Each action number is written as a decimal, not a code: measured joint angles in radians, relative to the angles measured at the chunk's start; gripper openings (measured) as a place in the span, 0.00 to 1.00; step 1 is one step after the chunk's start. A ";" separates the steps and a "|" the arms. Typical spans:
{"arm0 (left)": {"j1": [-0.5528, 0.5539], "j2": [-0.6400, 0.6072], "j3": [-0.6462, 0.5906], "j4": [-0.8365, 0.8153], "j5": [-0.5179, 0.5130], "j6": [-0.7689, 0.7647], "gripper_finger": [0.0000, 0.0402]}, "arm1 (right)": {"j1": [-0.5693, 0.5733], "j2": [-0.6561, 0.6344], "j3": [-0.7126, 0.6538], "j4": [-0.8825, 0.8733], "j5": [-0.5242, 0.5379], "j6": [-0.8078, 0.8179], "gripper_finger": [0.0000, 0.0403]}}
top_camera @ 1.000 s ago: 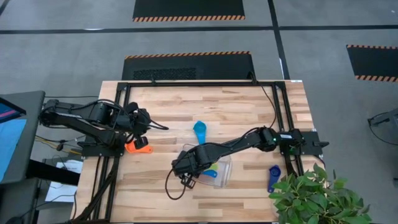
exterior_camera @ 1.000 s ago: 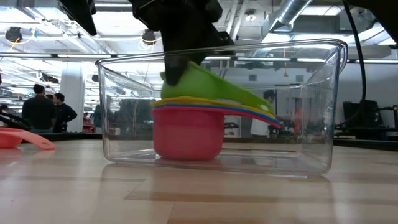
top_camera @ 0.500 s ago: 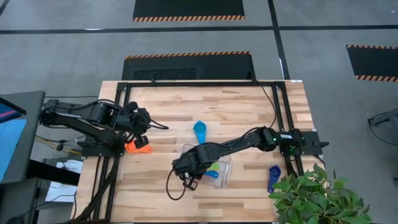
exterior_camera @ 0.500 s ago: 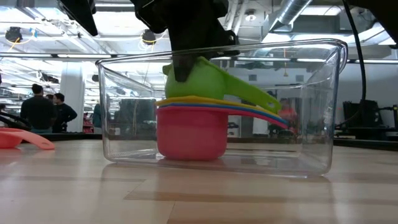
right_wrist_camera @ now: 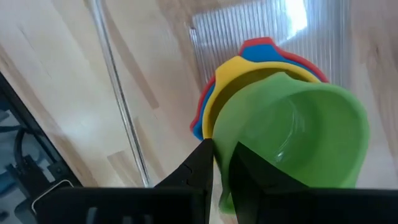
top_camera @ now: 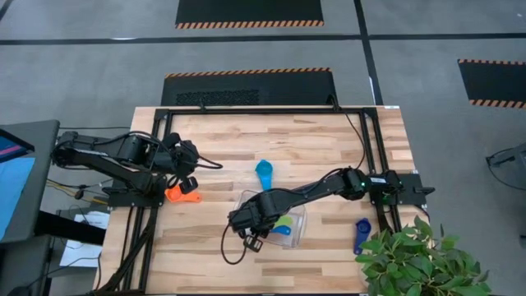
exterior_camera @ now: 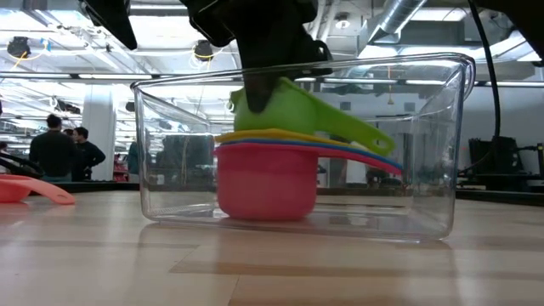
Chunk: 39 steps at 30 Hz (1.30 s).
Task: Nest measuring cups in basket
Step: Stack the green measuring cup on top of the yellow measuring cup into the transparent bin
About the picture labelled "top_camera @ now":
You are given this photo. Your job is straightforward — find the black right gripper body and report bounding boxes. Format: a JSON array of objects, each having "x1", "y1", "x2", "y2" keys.
[{"x1": 228, "y1": 205, "x2": 281, "y2": 240}]

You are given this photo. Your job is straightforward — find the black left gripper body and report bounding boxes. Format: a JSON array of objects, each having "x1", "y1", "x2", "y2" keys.
[{"x1": 162, "y1": 132, "x2": 201, "y2": 178}]

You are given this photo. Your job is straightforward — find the orange measuring cup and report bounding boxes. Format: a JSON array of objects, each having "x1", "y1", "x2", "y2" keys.
[{"x1": 164, "y1": 184, "x2": 203, "y2": 204}]

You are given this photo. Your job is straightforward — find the clear plastic basket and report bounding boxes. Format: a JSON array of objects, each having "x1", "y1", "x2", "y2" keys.
[{"x1": 234, "y1": 188, "x2": 307, "y2": 249}]

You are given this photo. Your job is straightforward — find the cyan measuring cup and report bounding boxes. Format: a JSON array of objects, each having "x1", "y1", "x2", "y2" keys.
[{"x1": 254, "y1": 159, "x2": 275, "y2": 192}]

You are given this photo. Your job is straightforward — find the small dark blue measuring cup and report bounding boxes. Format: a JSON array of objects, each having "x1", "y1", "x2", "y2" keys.
[{"x1": 353, "y1": 217, "x2": 372, "y2": 255}]

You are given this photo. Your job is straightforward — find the white paper sheet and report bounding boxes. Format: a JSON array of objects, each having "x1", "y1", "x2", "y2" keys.
[
  {"x1": 74, "y1": 210, "x2": 111, "y2": 230},
  {"x1": 59, "y1": 238, "x2": 102, "y2": 268}
]

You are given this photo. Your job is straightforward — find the black mat with hazard stripe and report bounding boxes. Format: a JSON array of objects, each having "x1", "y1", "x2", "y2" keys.
[
  {"x1": 175, "y1": 0, "x2": 325, "y2": 30},
  {"x1": 160, "y1": 67, "x2": 339, "y2": 107},
  {"x1": 457, "y1": 59, "x2": 526, "y2": 109}
]

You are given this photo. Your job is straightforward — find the black desk beam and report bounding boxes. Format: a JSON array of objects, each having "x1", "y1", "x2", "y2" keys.
[{"x1": 35, "y1": 210, "x2": 107, "y2": 247}]

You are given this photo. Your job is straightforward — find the green leafy plant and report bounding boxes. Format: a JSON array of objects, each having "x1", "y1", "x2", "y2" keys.
[{"x1": 354, "y1": 215, "x2": 490, "y2": 296}]

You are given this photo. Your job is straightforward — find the blue-screen monitor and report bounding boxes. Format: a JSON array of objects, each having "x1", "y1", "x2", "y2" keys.
[{"x1": 0, "y1": 127, "x2": 36, "y2": 242}]

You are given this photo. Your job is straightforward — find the dark grey cabinet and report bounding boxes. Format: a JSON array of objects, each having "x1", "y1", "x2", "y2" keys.
[{"x1": 0, "y1": 234, "x2": 54, "y2": 296}]

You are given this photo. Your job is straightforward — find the grey equipment stand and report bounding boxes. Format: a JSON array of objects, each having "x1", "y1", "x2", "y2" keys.
[{"x1": 486, "y1": 141, "x2": 526, "y2": 194}]

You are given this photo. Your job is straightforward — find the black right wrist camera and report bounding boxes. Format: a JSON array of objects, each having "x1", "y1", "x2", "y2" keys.
[{"x1": 242, "y1": 234, "x2": 264, "y2": 253}]

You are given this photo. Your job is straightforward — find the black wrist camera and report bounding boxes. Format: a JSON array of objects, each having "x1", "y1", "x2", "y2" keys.
[
  {"x1": 242, "y1": 234, "x2": 264, "y2": 253},
  {"x1": 179, "y1": 176, "x2": 199, "y2": 195}
]

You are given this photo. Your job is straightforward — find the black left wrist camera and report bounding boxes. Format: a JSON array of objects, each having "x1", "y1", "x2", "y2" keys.
[{"x1": 179, "y1": 176, "x2": 199, "y2": 195}]

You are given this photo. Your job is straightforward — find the yellow cable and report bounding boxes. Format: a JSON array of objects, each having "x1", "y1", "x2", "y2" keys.
[{"x1": 47, "y1": 179, "x2": 108, "y2": 206}]

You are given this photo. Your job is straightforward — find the black metal table frame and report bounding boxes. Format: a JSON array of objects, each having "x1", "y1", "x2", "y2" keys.
[{"x1": 96, "y1": 105, "x2": 404, "y2": 296}]

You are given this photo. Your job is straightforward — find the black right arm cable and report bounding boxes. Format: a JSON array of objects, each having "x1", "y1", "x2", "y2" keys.
[{"x1": 328, "y1": 95, "x2": 367, "y2": 170}]

